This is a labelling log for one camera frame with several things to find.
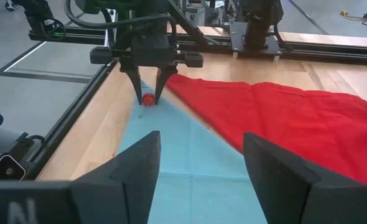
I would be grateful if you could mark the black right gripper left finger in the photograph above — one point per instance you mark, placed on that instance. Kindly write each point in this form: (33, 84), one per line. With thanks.
(124, 186)

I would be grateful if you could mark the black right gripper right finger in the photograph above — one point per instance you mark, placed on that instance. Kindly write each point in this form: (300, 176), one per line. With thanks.
(280, 186)

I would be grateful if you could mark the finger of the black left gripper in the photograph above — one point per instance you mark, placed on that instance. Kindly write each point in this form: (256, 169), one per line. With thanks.
(163, 81)
(135, 81)

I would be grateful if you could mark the red toy cherry with stem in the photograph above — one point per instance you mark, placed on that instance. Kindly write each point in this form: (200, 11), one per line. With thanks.
(148, 99)

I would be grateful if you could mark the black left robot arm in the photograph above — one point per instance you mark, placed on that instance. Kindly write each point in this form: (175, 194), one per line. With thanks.
(255, 18)

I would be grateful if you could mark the red cloth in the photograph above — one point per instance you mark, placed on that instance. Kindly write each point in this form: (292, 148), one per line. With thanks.
(295, 118)

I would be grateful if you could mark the teal cloth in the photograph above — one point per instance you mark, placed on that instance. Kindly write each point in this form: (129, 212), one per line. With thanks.
(196, 155)

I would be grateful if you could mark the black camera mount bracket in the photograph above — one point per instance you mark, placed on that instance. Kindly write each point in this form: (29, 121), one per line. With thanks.
(4, 168)

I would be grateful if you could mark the black metal table frame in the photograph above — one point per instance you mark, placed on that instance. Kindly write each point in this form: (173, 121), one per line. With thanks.
(326, 53)

